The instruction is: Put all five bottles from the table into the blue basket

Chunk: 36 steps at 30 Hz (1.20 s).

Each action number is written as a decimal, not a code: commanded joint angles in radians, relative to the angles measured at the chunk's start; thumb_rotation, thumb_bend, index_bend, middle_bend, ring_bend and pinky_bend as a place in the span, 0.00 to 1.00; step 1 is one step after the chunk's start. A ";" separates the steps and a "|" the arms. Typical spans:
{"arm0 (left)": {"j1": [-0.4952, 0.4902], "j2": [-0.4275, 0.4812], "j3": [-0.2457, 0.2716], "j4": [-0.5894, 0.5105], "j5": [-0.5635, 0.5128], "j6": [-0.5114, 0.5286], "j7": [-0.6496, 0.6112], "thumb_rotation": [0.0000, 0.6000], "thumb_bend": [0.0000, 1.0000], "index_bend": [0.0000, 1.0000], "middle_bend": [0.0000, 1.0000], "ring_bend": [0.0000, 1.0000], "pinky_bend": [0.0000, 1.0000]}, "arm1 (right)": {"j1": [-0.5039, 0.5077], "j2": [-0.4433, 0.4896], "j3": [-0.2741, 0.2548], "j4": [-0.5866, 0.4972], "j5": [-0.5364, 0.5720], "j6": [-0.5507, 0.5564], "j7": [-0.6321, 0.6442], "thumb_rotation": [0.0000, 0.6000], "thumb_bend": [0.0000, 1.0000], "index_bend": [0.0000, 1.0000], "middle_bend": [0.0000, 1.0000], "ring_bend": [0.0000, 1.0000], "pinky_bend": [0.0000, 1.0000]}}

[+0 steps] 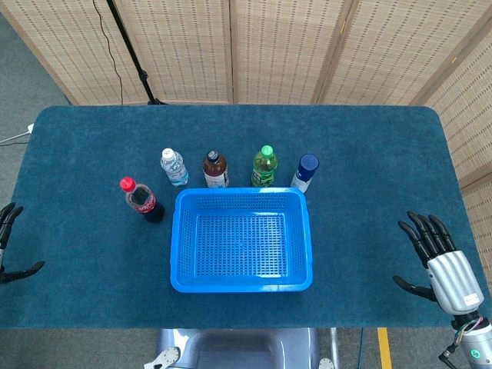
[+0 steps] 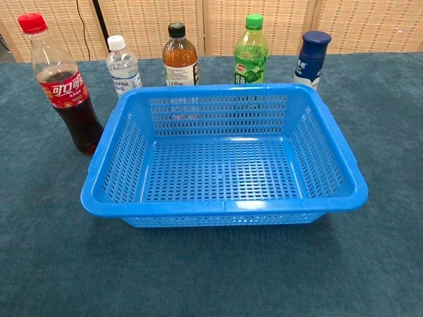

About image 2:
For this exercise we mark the green-capped bottle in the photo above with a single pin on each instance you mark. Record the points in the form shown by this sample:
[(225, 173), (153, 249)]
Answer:
[(251, 62)]

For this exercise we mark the brown tea bottle black cap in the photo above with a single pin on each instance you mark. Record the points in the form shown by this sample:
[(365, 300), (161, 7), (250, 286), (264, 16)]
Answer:
[(180, 59)]

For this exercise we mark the clear water bottle white cap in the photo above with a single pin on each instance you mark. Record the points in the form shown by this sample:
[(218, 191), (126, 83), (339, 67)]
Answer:
[(124, 69)]

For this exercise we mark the blue-capped white bottle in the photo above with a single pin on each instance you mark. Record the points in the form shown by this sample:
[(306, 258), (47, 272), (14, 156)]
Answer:
[(310, 62)]

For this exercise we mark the red-capped dark bottle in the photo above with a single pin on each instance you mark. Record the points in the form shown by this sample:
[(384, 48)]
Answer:
[(66, 95)]

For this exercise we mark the blue plastic slotted basket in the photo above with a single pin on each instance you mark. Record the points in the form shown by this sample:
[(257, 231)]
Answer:
[(224, 208)]

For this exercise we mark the teal table cloth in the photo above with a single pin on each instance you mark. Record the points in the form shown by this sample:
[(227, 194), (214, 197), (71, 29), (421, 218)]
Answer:
[(211, 270)]

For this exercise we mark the bamboo folding screen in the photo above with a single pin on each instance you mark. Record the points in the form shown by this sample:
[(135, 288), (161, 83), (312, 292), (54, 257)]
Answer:
[(148, 26)]

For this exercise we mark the black tripod stand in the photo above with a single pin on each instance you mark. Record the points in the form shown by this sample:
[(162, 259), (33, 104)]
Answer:
[(99, 20)]

